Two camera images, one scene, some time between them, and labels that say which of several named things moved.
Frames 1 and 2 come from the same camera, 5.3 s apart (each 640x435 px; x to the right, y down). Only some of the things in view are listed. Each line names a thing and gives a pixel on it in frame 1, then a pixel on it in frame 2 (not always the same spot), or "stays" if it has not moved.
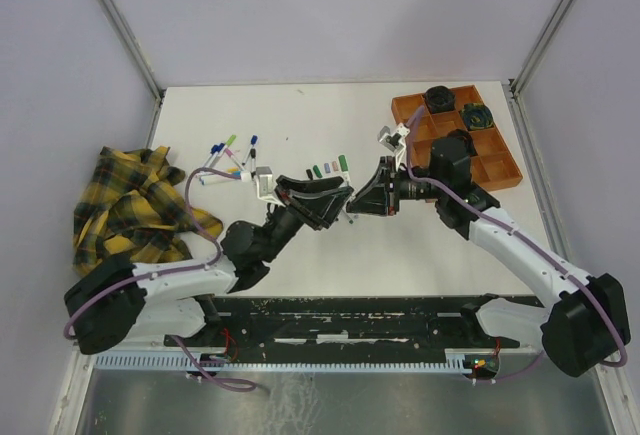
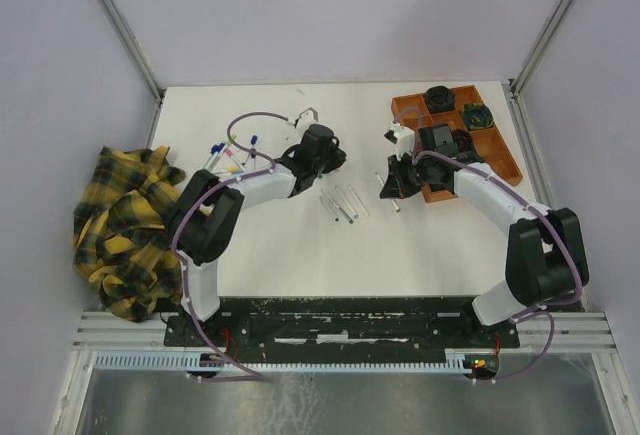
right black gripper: x=377 y=200 → x=396 y=186
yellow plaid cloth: x=131 y=204 stays
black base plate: x=340 y=326 stays
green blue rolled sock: x=477 y=116 stays
